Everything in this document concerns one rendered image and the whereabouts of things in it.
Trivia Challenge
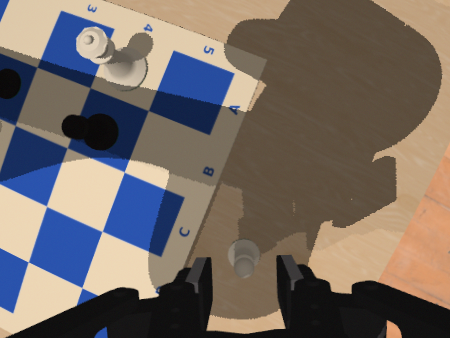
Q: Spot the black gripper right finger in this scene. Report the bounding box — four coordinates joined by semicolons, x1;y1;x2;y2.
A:
276;255;450;338

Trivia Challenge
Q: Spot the white pawn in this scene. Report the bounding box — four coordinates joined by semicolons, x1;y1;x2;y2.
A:
228;238;260;278

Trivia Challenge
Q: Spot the blue and cream chessboard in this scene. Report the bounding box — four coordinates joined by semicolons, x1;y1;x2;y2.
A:
0;0;267;334

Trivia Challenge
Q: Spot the white chess piece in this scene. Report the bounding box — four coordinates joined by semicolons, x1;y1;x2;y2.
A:
76;27;148;91

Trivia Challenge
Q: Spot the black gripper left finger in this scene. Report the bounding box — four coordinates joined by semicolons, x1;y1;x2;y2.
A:
5;257;213;338

